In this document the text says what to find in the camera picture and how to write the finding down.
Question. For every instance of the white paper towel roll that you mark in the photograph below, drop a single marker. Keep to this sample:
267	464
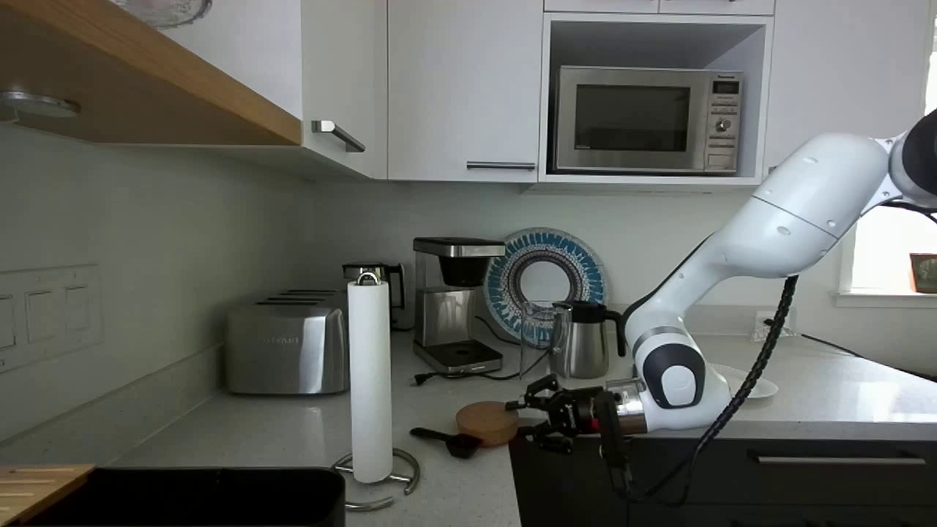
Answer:
370	389

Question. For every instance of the white wall switch plate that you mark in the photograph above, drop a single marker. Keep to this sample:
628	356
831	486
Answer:
46	316

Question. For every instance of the metal paper towel holder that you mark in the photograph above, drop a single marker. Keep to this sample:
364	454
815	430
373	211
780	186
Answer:
405	476

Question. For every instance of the blue patterned decorative plate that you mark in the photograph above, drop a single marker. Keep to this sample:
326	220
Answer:
506	268

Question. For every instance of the black plastic scoop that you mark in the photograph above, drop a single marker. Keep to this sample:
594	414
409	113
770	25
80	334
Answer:
459	447

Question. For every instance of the wooden wall shelf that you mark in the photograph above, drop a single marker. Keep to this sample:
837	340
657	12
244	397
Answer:
146	89

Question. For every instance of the steel thermal carafe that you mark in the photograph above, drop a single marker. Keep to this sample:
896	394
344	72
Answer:
587	340

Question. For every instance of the steel toaster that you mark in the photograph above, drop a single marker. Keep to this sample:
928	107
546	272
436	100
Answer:
282	351

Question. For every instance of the clear glass bowl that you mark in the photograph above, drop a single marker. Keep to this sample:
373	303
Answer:
164	9

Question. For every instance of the transparent glass jar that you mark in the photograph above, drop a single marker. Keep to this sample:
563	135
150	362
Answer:
541	376

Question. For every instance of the steel microwave oven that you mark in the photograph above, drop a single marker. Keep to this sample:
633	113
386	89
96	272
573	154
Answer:
633	117

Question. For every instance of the wooden round board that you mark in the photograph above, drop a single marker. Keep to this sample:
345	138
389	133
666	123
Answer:
484	422

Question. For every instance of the small picture frame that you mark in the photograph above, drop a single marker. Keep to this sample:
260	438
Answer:
926	272

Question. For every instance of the white upper cabinet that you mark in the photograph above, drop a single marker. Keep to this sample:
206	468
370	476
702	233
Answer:
341	67
456	89
837	67

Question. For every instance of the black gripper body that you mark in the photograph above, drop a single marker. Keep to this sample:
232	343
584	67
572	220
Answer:
592	411

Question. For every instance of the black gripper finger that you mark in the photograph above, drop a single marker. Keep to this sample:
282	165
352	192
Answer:
550	438
546	397

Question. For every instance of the bright window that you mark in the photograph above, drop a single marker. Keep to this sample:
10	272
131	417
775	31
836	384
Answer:
878	265

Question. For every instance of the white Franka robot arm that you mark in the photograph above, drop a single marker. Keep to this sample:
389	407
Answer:
780	223

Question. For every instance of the black steel coffee maker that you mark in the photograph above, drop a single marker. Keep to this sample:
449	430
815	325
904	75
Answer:
453	294

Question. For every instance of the dark drawer cabinet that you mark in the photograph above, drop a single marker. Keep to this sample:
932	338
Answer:
780	498

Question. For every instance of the white microwave niche cabinet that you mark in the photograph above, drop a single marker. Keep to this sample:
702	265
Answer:
653	38

